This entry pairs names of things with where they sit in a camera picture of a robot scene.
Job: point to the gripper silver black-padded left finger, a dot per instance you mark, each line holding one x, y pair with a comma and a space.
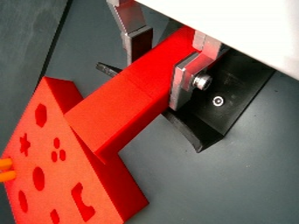
135, 32

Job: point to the black curved fixture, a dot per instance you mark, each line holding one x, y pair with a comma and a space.
207, 116

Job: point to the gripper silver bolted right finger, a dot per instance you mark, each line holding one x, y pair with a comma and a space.
190, 71

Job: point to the red shape-sorter board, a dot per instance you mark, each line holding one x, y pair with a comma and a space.
63, 185

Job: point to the yellow-orange peg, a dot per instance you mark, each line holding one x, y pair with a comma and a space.
7, 172

